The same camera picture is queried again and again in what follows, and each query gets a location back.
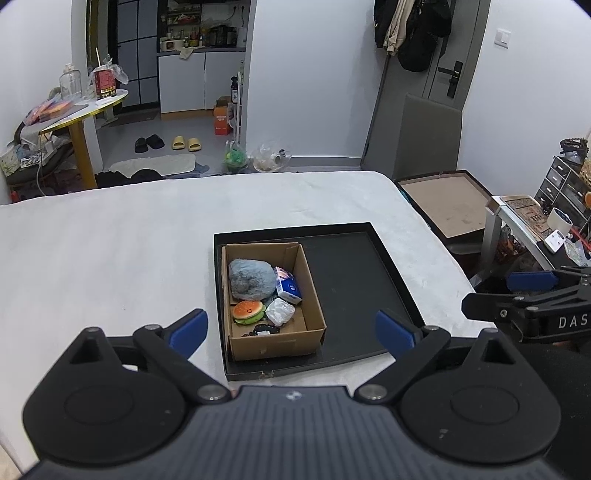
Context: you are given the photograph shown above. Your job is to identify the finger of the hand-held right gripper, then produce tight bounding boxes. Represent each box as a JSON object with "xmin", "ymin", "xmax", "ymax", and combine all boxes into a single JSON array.
[
  {"xmin": 462, "ymin": 286, "xmax": 578, "ymax": 324},
  {"xmin": 505, "ymin": 265, "xmax": 591, "ymax": 292}
]

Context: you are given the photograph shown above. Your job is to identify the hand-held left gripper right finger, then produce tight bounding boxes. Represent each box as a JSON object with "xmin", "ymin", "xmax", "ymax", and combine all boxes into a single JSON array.
[{"xmin": 355, "ymin": 309, "xmax": 525, "ymax": 404}]

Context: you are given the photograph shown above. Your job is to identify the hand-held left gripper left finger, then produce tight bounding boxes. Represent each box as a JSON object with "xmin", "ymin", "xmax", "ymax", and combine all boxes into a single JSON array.
[{"xmin": 65, "ymin": 308, "xmax": 232, "ymax": 404}]

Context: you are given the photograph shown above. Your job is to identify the black tray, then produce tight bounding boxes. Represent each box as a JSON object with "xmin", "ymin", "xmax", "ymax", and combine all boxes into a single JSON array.
[{"xmin": 213, "ymin": 222, "xmax": 426, "ymax": 382}]

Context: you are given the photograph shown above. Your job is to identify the burger plush toy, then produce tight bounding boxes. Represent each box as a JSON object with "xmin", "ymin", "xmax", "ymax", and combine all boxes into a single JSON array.
[{"xmin": 232, "ymin": 300, "xmax": 266, "ymax": 326}]

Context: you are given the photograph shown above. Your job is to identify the grey fluffy plush toy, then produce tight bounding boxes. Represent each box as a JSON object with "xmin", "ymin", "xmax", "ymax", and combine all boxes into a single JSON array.
[{"xmin": 228, "ymin": 258, "xmax": 278, "ymax": 303}]

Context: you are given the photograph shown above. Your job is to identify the brown cardboard box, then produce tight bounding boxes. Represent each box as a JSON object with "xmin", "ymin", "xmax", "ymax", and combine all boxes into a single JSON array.
[{"xmin": 222, "ymin": 242, "xmax": 327, "ymax": 361}]

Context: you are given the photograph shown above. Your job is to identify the white packet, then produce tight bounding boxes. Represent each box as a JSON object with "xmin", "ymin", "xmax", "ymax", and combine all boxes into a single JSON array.
[{"xmin": 265, "ymin": 298, "xmax": 296, "ymax": 326}]

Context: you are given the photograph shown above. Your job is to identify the printed tissue packet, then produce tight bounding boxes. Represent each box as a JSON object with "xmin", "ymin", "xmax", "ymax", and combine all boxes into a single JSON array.
[{"xmin": 273, "ymin": 267, "xmax": 303, "ymax": 305}]

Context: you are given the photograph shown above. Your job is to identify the white side desk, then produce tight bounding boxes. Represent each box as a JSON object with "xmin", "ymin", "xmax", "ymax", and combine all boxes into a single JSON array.
[{"xmin": 485, "ymin": 194, "xmax": 591, "ymax": 278}]

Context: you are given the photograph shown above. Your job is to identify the printed paper sheet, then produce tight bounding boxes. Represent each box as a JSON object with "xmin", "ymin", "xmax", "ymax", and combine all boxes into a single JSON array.
[{"xmin": 501, "ymin": 195, "xmax": 550, "ymax": 241}]

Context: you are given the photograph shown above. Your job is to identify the dark drawer organizer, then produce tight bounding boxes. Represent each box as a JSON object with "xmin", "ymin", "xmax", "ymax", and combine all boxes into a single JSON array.
[{"xmin": 536, "ymin": 154, "xmax": 591, "ymax": 217}]

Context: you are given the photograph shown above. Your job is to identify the black pot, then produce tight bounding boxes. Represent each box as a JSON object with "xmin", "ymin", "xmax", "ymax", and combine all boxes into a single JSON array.
[{"xmin": 558, "ymin": 137, "xmax": 589, "ymax": 162}]

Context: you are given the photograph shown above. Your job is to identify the dark clothes pile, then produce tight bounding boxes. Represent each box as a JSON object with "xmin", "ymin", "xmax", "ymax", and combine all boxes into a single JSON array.
[{"xmin": 95, "ymin": 169, "xmax": 164, "ymax": 188}]

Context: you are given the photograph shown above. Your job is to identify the white floor mat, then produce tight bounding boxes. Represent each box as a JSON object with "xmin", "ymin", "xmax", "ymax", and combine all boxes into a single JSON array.
[{"xmin": 108, "ymin": 154, "xmax": 197, "ymax": 175}]

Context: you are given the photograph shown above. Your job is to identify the green plastic bag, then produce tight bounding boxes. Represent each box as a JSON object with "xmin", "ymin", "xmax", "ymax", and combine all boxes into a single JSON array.
[{"xmin": 224, "ymin": 141, "xmax": 247, "ymax": 174}]

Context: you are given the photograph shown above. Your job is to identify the grey padded panel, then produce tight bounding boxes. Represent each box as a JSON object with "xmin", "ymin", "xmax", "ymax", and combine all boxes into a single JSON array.
[{"xmin": 360, "ymin": 92, "xmax": 464, "ymax": 181}]

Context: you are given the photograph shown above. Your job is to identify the clear plastic bag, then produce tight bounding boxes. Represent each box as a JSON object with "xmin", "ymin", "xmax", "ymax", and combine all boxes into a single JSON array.
[{"xmin": 254, "ymin": 144, "xmax": 291, "ymax": 173}]

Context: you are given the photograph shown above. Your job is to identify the yellow round table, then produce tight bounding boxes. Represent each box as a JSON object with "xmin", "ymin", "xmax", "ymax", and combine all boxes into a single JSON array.
[{"xmin": 39, "ymin": 89, "xmax": 130, "ymax": 190}]

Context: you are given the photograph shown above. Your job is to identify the orange carton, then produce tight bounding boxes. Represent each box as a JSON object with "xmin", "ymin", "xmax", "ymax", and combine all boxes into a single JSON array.
[{"xmin": 213, "ymin": 105, "xmax": 232, "ymax": 136}]

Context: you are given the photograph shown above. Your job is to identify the black door lock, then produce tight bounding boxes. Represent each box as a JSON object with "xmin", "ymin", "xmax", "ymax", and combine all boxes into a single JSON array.
[{"xmin": 436, "ymin": 60, "xmax": 465, "ymax": 97}]

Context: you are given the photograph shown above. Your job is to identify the cluttered chair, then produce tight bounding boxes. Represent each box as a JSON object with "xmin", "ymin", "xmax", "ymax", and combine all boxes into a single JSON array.
[{"xmin": 0, "ymin": 122, "xmax": 77, "ymax": 185}]

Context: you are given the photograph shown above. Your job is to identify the white narrow rack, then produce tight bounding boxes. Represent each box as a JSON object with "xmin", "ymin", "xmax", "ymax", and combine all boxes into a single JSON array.
[{"xmin": 229, "ymin": 60, "xmax": 245, "ymax": 144}]

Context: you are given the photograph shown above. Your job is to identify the grey door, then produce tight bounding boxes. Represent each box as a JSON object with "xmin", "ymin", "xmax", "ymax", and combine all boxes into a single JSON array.
[{"xmin": 422, "ymin": 0, "xmax": 490, "ymax": 112}]

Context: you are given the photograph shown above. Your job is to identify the white cabinet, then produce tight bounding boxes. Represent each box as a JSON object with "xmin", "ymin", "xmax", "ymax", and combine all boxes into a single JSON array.
[{"xmin": 158, "ymin": 50, "xmax": 246, "ymax": 114}]

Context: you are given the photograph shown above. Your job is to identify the red box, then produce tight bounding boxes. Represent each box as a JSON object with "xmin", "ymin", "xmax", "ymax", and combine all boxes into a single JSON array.
[{"xmin": 92, "ymin": 67, "xmax": 117, "ymax": 100}]

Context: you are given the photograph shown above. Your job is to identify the orange snack packets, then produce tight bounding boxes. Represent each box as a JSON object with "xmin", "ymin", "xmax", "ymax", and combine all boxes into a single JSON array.
[{"xmin": 25, "ymin": 99, "xmax": 75, "ymax": 123}]

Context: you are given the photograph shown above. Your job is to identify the hanging dark clothes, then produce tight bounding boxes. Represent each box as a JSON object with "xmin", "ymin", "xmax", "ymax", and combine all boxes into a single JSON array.
[{"xmin": 373, "ymin": 0, "xmax": 453, "ymax": 72}]

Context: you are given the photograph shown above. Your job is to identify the glass jar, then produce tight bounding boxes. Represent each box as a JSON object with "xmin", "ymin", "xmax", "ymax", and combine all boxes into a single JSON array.
[{"xmin": 59, "ymin": 63, "xmax": 83, "ymax": 99}]

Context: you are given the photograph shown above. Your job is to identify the dark glass partition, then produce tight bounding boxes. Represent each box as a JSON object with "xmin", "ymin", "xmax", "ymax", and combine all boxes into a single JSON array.
[{"xmin": 115, "ymin": 0, "xmax": 160, "ymax": 107}]

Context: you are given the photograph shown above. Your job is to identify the row of kitchen bottles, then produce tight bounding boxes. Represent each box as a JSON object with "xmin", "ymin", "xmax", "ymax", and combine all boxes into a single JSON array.
[{"xmin": 159, "ymin": 0, "xmax": 250, "ymax": 49}]

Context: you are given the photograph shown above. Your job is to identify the brown board in black frame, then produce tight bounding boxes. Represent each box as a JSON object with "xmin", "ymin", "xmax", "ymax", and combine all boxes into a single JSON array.
[{"xmin": 394, "ymin": 170, "xmax": 495, "ymax": 245}]

